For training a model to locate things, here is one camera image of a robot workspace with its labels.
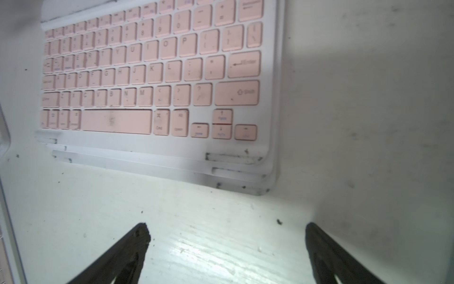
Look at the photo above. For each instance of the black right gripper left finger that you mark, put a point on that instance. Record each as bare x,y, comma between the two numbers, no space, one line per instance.
120,264

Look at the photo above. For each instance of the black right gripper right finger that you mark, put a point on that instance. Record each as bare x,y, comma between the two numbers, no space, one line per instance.
331,263

